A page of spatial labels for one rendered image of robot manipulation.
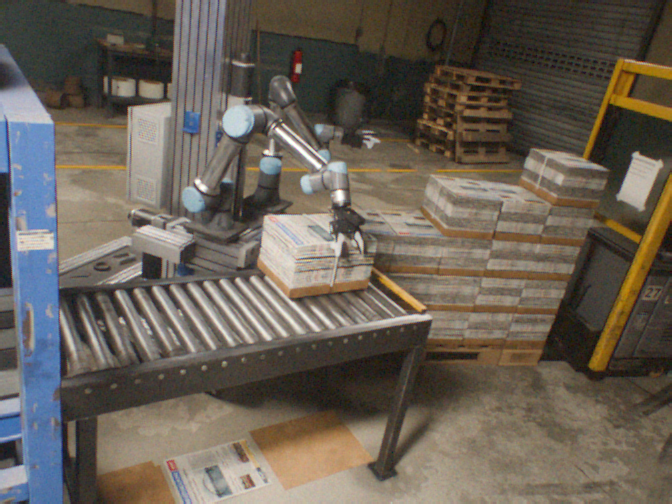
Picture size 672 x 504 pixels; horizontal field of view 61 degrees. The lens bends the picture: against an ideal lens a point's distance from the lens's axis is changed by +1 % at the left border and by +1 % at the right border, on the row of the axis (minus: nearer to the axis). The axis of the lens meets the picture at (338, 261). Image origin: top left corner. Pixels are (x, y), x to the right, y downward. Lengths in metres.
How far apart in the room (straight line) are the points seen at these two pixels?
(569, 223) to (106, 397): 2.60
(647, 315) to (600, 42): 7.07
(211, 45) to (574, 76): 8.47
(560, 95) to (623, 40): 1.25
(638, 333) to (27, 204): 3.49
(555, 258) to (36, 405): 2.82
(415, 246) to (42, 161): 2.19
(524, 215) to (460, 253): 0.40
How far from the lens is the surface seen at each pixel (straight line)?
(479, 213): 3.13
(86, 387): 1.72
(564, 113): 10.67
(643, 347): 4.09
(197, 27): 2.78
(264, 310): 2.08
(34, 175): 1.21
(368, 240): 2.24
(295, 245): 2.08
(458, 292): 3.29
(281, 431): 2.78
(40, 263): 1.28
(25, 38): 8.79
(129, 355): 1.80
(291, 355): 1.93
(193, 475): 2.55
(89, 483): 1.95
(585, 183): 3.43
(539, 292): 3.58
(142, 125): 2.95
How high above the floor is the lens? 1.83
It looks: 24 degrees down
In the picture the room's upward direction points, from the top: 11 degrees clockwise
